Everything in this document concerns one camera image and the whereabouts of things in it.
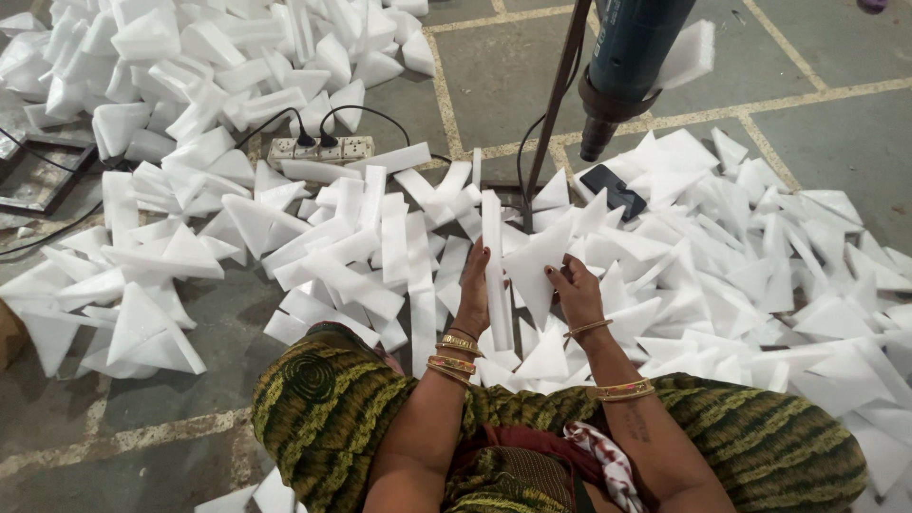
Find person's left hand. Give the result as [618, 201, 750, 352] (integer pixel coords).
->
[453, 239, 493, 336]

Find person's right hand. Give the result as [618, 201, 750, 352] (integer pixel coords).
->
[545, 254, 608, 334]

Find white foam triangle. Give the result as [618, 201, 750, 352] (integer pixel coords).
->
[501, 214, 577, 333]

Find long white foam strip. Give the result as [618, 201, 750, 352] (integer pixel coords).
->
[482, 189, 515, 352]

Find thin gold bangle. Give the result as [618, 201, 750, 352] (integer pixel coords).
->
[562, 318, 614, 340]

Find wide gold bangle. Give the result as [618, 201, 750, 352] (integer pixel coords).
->
[425, 354, 477, 388]
[587, 378, 656, 403]
[435, 332, 487, 359]

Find black smartphone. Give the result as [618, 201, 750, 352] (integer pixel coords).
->
[579, 164, 648, 223]

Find heap of foam strips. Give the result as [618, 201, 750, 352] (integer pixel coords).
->
[260, 142, 528, 379]

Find heap of foam triangles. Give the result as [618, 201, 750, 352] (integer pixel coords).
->
[477, 127, 912, 500]

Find white and red cloth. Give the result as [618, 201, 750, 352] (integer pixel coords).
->
[563, 420, 646, 513]

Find green striped dress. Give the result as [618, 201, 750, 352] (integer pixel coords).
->
[251, 321, 869, 513]

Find brown metal stand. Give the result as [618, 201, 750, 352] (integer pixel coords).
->
[520, 0, 594, 235]

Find white power strip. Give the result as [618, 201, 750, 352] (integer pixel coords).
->
[267, 135, 376, 171]

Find teal heat gun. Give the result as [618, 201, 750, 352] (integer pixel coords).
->
[579, 0, 698, 163]

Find white foam piece behind gun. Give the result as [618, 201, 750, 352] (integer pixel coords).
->
[650, 19, 716, 94]

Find white foam pieces beside leg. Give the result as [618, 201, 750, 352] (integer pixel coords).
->
[194, 466, 309, 513]

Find heap of folded foam corners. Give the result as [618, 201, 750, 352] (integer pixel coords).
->
[0, 0, 437, 166]
[0, 160, 314, 380]

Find brown cardboard piece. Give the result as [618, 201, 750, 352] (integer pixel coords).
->
[0, 298, 30, 373]

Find black heat gun cable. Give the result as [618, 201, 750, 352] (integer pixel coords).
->
[516, 43, 580, 209]

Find black plug with cable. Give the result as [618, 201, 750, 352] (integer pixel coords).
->
[235, 107, 317, 151]
[318, 104, 453, 165]

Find black floor cable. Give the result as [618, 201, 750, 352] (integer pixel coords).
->
[0, 127, 108, 259]

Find dark metal frame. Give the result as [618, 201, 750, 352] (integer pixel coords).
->
[0, 134, 98, 216]

